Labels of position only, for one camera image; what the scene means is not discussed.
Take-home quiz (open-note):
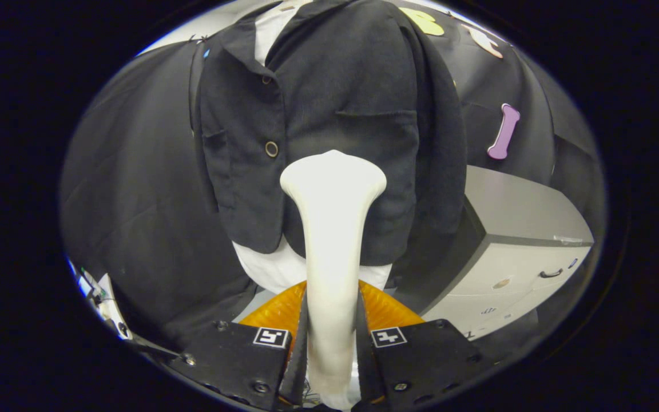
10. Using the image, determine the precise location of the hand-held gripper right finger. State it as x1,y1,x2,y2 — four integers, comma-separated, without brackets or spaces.
355,280,485,411

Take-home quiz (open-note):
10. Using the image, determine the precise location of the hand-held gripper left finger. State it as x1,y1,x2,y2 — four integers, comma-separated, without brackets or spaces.
168,280,309,411

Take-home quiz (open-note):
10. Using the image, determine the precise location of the white shirt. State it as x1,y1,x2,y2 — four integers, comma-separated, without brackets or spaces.
232,0,393,295

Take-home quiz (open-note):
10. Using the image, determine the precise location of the white garment steamer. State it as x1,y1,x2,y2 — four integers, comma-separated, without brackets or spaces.
280,150,387,410

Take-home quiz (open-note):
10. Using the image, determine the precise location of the black suit jacket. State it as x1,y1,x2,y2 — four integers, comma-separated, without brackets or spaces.
189,0,467,267

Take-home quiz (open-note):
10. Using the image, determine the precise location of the white power strip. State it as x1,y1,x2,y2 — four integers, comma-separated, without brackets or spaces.
69,260,133,341

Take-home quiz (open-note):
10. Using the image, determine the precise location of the grey and white cabinet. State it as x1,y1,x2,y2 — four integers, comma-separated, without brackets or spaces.
404,165,594,341

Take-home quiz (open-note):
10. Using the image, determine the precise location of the black backdrop cloth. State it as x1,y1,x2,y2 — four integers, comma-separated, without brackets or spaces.
59,9,605,344

